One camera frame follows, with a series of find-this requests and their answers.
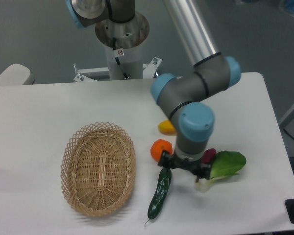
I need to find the woven wicker basket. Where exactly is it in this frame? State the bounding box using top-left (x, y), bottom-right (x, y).
top-left (61, 122), bottom-right (136, 217)

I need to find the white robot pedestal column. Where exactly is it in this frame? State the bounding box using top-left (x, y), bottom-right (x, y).
top-left (95, 12), bottom-right (149, 80)

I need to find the white pedestal base frame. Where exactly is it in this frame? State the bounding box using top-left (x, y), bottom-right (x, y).
top-left (73, 57), bottom-right (163, 83)

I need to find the orange tangerine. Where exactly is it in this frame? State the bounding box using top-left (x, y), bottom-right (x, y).
top-left (150, 139), bottom-right (173, 162)

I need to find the black pedestal cable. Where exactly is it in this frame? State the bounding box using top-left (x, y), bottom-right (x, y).
top-left (112, 36), bottom-right (129, 80)

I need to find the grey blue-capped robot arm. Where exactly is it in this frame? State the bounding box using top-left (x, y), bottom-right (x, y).
top-left (66, 0), bottom-right (241, 178)

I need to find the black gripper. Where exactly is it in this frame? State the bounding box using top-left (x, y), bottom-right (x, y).
top-left (157, 150), bottom-right (212, 183)

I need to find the white chair armrest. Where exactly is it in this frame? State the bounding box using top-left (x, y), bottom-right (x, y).
top-left (0, 64), bottom-right (35, 87)

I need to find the purple sweet potato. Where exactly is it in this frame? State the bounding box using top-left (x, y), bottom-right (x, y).
top-left (201, 148), bottom-right (216, 164)

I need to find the green bok choy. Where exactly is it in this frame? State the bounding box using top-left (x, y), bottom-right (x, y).
top-left (195, 151), bottom-right (246, 192)

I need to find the green cucumber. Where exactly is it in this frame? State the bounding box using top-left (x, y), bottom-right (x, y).
top-left (144, 168), bottom-right (172, 226)

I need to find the yellow mango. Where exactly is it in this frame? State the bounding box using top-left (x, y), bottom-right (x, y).
top-left (158, 120), bottom-right (176, 135)

